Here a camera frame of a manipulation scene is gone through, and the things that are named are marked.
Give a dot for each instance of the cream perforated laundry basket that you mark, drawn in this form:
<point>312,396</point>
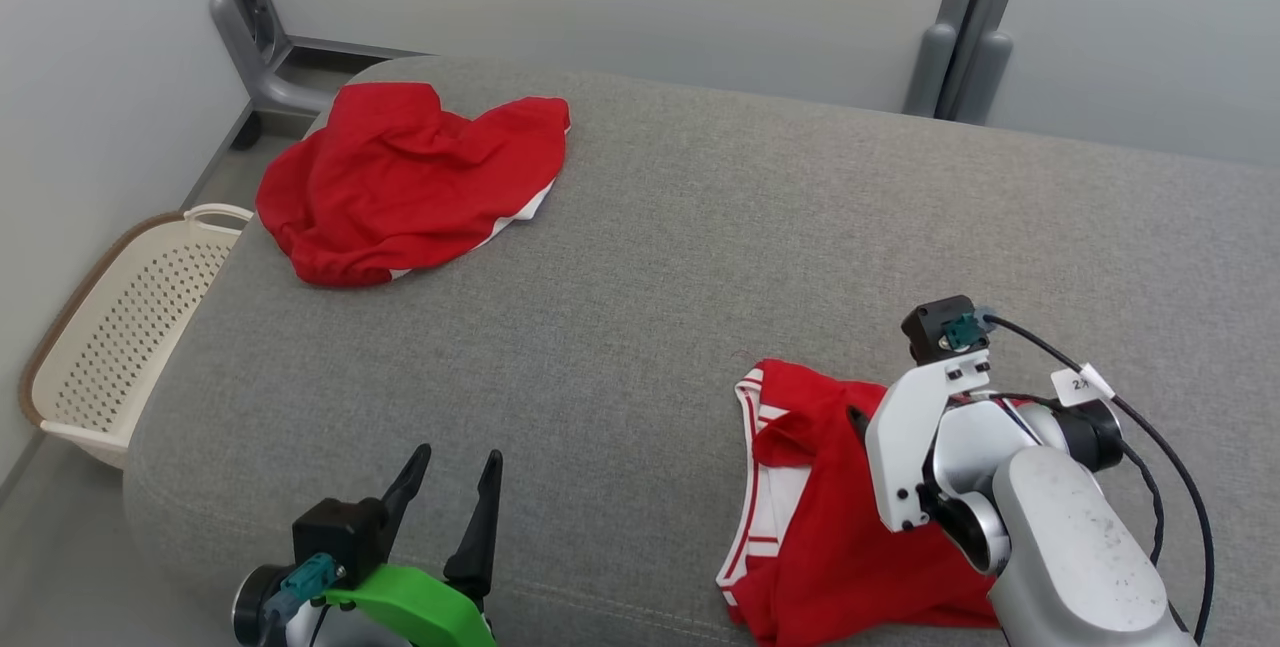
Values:
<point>120,327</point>

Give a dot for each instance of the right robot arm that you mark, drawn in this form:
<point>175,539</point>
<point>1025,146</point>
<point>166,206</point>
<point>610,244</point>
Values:
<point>1070,547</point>

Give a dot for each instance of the red shorts with white trim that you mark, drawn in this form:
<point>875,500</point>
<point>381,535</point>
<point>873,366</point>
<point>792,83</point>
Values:
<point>400,187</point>

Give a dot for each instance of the grey double partition post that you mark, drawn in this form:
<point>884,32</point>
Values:
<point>970,27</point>

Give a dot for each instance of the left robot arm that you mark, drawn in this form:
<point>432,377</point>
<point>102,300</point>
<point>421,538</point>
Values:
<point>252,612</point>

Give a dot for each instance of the grey fabric sofa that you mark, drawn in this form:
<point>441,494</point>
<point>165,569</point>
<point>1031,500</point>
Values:
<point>700,257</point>

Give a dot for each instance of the grey partition post with foot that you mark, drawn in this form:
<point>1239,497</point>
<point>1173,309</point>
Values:
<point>250,27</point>

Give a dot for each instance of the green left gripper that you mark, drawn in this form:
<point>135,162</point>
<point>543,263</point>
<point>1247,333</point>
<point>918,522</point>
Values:
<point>430,612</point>

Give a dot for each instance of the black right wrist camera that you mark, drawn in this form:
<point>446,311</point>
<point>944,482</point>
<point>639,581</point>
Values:
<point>935,327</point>

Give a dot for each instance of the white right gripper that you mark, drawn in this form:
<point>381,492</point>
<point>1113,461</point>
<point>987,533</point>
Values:
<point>905,447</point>

